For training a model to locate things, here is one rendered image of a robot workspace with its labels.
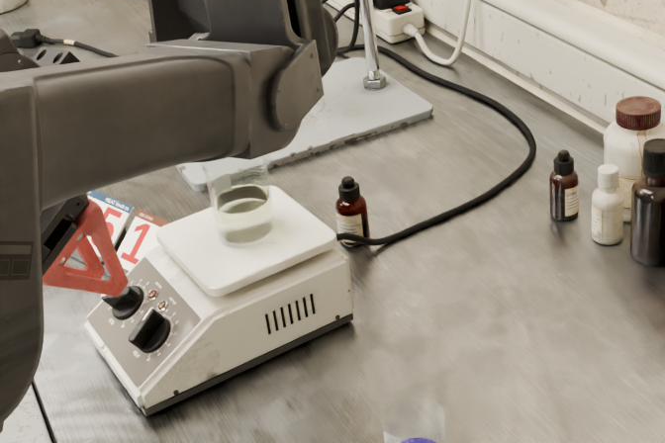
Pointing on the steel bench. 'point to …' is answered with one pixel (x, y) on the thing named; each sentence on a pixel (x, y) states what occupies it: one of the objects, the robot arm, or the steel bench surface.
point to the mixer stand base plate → (340, 117)
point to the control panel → (142, 363)
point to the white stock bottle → (631, 140)
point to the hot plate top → (214, 278)
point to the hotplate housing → (240, 324)
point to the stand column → (368, 21)
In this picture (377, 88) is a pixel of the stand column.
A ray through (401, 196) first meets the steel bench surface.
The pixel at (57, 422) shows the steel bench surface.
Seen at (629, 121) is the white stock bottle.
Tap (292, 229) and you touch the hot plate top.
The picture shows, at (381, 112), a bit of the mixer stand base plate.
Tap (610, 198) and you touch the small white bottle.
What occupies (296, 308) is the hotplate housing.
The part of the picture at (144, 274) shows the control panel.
